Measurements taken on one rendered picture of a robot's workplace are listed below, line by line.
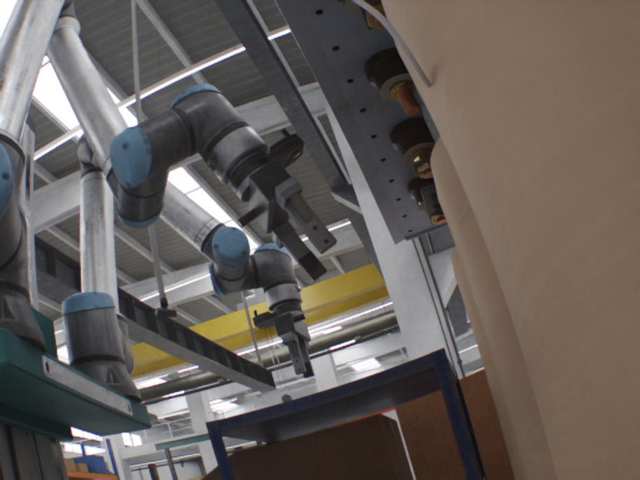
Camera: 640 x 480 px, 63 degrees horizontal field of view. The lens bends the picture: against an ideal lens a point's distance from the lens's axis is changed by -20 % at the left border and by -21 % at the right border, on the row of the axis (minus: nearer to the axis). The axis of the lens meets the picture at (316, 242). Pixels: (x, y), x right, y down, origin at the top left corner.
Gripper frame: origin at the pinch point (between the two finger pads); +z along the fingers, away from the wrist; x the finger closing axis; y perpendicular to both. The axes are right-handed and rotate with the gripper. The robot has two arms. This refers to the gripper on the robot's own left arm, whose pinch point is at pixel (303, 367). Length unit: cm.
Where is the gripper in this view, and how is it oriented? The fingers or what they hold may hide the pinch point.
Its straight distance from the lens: 161.8
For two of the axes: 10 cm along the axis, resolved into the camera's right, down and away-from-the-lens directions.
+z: 2.6, 8.7, -4.1
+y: 9.2, -3.5, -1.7
